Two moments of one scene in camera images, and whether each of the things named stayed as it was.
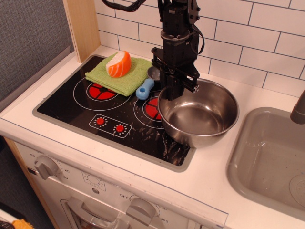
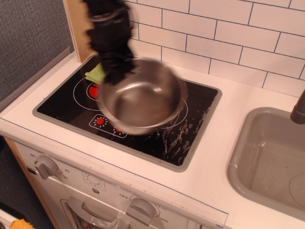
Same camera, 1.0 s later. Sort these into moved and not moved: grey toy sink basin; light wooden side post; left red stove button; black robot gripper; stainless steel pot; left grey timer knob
Moved: stainless steel pot; black robot gripper
Not moved: left grey timer knob; grey toy sink basin; left red stove button; light wooden side post
